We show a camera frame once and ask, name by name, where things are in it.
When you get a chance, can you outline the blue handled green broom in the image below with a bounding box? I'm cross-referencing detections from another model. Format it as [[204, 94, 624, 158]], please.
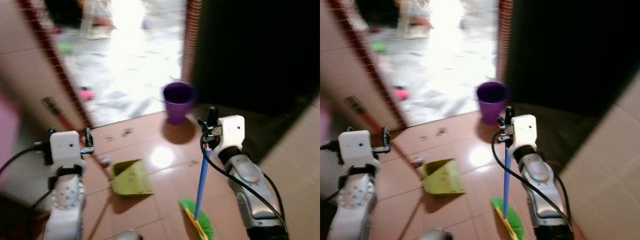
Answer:
[[489, 146, 527, 240], [178, 144, 216, 240]]

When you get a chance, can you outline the yellow-green dustpan with red handle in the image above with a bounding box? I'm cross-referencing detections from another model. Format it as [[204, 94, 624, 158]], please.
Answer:
[[41, 96, 155, 197], [344, 95, 466, 196]]

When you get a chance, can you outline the purple plastic bucket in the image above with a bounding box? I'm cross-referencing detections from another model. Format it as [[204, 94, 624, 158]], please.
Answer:
[[475, 81, 511, 125], [162, 81, 199, 126]]

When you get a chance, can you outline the grey robot knee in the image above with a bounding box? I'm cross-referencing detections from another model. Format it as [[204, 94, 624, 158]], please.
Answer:
[[417, 228, 454, 240], [116, 229, 144, 240]]

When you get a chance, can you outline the white folding stool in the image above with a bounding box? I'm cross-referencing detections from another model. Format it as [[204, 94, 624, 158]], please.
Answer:
[[79, 0, 117, 41], [396, 0, 434, 40]]

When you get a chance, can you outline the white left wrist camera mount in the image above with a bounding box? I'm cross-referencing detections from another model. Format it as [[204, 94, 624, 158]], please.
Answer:
[[50, 130, 84, 169], [338, 129, 372, 169]]

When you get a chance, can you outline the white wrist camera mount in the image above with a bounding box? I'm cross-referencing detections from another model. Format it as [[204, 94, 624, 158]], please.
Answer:
[[338, 129, 372, 169], [216, 115, 246, 152], [50, 130, 84, 169], [509, 114, 538, 149]]

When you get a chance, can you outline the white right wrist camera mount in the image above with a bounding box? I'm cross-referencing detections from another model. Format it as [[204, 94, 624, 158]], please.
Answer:
[[216, 115, 246, 152], [509, 114, 538, 149]]

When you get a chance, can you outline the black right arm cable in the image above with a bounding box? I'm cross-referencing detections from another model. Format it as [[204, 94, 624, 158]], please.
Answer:
[[199, 132, 289, 236], [491, 130, 574, 232]]

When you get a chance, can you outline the red brick door post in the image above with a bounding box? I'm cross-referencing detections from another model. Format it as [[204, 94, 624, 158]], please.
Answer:
[[19, 0, 95, 130], [329, 0, 407, 130], [180, 0, 204, 84], [497, 0, 515, 84]]

